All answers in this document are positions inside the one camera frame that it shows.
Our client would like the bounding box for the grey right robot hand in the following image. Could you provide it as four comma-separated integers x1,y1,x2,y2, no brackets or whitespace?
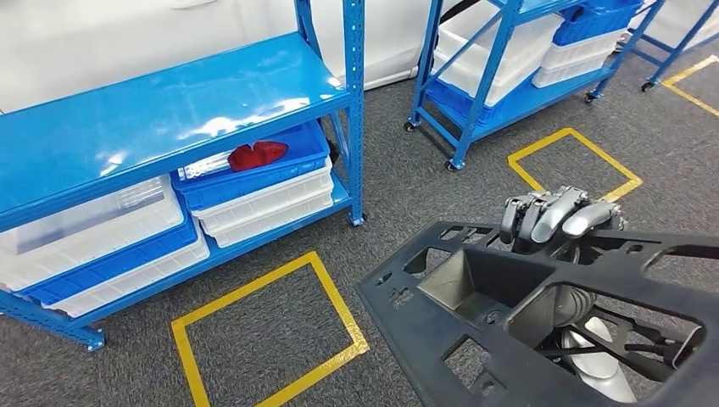
499,186,627,255

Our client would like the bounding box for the black plastic plate frame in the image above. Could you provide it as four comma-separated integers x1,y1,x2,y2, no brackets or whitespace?
356,220,719,407

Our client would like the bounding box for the large white plastic bin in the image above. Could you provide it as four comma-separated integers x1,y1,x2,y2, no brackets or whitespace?
435,0,565,108

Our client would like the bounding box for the blue rack with casters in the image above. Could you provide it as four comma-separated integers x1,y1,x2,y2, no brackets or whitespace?
626,0,719,92
403,0,666,172

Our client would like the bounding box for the blue metal shelf rack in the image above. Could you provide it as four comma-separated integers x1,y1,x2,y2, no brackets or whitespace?
0,0,369,354

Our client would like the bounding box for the white car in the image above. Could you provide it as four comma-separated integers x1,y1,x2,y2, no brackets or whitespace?
0,0,467,114

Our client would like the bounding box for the red lamp part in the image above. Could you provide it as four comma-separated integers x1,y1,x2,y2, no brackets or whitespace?
227,144,262,174
251,140,290,168

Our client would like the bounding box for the clear plastic part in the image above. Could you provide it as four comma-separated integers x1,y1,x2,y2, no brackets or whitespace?
179,148,232,182

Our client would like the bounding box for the blue plastic bin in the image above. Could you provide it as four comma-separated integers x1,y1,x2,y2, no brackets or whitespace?
170,120,332,214
16,215,202,309
553,0,645,47

